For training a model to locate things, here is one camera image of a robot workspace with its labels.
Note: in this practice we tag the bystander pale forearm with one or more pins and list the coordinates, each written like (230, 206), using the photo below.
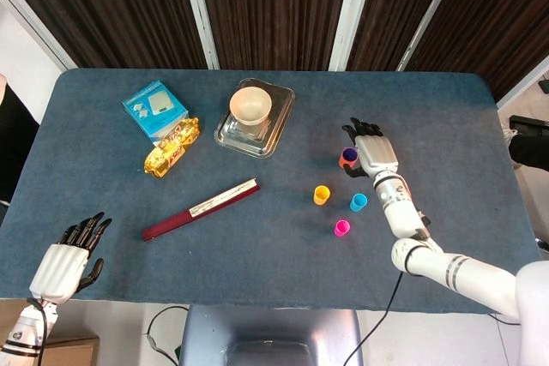
(2, 89)

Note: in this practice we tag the blue table cloth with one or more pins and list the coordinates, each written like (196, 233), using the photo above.
(257, 254)

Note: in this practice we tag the beige bowl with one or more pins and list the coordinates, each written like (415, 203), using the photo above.
(250, 104)

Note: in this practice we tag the dark brown slatted panel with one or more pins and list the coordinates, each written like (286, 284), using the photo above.
(274, 10)
(107, 6)
(394, 6)
(493, 10)

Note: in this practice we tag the brown cardboard box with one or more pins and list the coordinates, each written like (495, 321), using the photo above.
(73, 353)

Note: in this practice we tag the black trouser leg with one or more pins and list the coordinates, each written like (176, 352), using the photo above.
(532, 149)

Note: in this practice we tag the yellow plastic cup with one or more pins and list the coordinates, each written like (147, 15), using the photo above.
(321, 195)

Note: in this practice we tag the bystander black clothing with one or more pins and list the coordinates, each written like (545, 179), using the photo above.
(17, 147)

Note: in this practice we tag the grey robot torso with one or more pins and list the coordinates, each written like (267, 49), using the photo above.
(214, 331)

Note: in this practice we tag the steel rectangular tray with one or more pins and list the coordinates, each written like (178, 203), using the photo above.
(276, 126)

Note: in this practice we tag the yellow biscuit packet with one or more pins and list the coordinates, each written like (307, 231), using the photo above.
(171, 149)

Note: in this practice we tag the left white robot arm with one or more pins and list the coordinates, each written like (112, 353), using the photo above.
(23, 336)

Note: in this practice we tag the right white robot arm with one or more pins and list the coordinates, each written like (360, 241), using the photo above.
(403, 216)

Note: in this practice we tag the dark red folded fan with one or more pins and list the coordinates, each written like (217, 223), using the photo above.
(171, 224)

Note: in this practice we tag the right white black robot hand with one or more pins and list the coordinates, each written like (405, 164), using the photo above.
(377, 154)

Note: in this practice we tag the orange plastic cup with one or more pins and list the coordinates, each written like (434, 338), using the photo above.
(343, 163)

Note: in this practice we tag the pink plastic cup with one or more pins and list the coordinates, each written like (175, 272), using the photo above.
(342, 228)

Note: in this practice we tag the blue kitchen scale box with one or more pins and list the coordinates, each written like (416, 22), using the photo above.
(141, 119)

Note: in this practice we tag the light blue plastic cup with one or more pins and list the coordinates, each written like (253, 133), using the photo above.
(358, 203)

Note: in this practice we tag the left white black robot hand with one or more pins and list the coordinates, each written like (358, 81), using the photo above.
(58, 271)

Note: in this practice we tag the white partition post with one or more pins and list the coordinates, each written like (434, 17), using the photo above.
(523, 86)
(43, 31)
(351, 10)
(199, 10)
(430, 10)

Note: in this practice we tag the dark blue plastic cup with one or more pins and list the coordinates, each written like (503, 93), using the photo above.
(349, 154)

